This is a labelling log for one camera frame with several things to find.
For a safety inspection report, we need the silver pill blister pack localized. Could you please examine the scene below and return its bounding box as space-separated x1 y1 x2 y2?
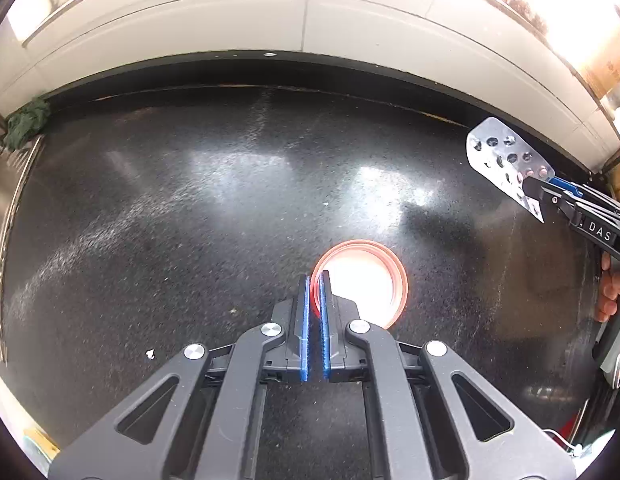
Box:
466 117 555 223

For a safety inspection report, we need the red jar lid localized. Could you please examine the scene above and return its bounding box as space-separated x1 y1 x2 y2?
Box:
311 240 409 330

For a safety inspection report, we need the person right hand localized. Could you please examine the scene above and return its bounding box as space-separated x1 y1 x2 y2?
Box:
595 252 620 323

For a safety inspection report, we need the brown cardboard box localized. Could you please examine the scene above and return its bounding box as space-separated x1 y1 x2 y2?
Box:
582 30 620 100

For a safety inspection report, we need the dark green cloth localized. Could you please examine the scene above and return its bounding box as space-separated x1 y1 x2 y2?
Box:
2 98 51 151

